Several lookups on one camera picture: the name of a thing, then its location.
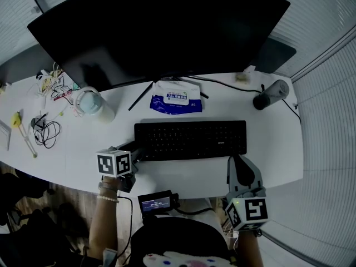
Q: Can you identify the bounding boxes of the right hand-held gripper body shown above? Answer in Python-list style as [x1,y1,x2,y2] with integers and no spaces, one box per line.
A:
[224,187,270,232]

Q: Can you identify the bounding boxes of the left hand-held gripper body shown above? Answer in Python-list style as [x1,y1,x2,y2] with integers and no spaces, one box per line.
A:
[96,147,137,194]

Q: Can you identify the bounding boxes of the black keyboard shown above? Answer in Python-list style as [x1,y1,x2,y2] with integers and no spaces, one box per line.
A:
[133,120,248,161]

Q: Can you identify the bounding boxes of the person's left forearm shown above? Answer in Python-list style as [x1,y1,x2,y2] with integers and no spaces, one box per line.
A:
[88,176,121,261]

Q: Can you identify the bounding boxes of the person's right forearm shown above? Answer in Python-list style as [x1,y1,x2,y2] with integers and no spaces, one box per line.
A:
[236,229,265,267]

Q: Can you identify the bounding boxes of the grey wristband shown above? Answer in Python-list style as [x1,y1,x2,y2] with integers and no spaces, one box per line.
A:
[97,181,119,194]

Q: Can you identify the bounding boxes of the small black screen device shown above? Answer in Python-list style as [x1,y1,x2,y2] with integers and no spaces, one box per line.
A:
[137,190,179,219]

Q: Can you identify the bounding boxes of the blue white wipes packet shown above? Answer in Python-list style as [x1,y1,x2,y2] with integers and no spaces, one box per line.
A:
[149,81,204,115]

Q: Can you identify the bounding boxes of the white side window blinds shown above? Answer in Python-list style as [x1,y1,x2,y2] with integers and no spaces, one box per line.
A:
[261,32,356,267]

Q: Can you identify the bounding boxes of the red label strip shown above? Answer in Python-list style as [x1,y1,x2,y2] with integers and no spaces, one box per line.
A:
[53,89,73,101]

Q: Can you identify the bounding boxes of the dark translucent bottle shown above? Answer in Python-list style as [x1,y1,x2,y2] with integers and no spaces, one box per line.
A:
[252,79,290,111]

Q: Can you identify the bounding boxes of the white dotted fabric piece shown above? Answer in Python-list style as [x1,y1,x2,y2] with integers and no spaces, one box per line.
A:
[143,250,223,267]

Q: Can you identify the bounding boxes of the black office chair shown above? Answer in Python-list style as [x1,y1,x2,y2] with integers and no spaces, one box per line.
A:
[0,171,56,222]
[0,204,92,267]

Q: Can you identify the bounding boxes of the yellow toy on stick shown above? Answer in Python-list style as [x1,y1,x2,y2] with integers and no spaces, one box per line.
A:
[10,110,38,159]

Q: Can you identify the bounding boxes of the white notepad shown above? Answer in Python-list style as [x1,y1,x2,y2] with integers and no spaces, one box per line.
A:
[0,120,12,152]

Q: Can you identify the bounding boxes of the black computer monitor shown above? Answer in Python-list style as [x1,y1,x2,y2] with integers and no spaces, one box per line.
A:
[27,0,291,111]

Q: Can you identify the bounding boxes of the dark desk partition panel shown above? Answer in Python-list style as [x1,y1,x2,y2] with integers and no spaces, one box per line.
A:
[257,36,297,75]

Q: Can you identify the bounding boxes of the white window blinds behind monitor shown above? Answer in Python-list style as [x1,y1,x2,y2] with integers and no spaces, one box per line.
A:
[0,0,356,79]

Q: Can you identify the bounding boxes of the white bead bracelet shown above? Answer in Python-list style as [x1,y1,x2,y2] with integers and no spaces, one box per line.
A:
[96,194,120,204]

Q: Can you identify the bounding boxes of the white bottle with handle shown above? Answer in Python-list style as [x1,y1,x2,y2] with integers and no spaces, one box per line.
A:
[72,86,116,124]

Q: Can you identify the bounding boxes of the black device cable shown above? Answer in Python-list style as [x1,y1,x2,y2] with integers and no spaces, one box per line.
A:
[174,206,216,216]
[116,195,134,261]

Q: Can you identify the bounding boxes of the black monitor cable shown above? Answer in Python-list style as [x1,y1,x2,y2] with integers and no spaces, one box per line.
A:
[180,75,302,123]

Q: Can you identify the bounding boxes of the tangled black cable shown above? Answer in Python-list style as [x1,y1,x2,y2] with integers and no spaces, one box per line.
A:
[29,112,62,150]

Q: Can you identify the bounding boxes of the bundle of white cables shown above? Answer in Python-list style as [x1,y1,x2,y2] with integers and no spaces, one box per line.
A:
[35,62,75,105]

